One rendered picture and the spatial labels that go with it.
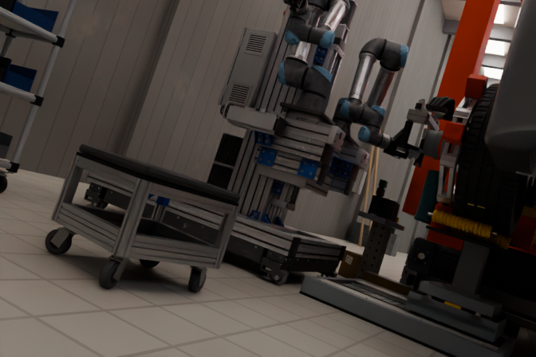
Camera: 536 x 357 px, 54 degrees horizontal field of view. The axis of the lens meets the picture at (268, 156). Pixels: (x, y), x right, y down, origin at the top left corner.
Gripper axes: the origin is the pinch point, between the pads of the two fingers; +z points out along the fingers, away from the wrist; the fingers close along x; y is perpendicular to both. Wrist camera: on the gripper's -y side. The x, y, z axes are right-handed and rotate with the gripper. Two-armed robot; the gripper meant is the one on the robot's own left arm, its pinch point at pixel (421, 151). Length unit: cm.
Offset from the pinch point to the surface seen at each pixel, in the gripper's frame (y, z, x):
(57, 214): 71, -152, 77
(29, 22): 7, -196, -6
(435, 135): -5.4, -8.4, 23.2
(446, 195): 22.0, -3.8, 38.4
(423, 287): 63, -6, 46
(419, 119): -8.1, -22.1, 29.3
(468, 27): -83, 20, -24
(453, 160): 8, -13, 49
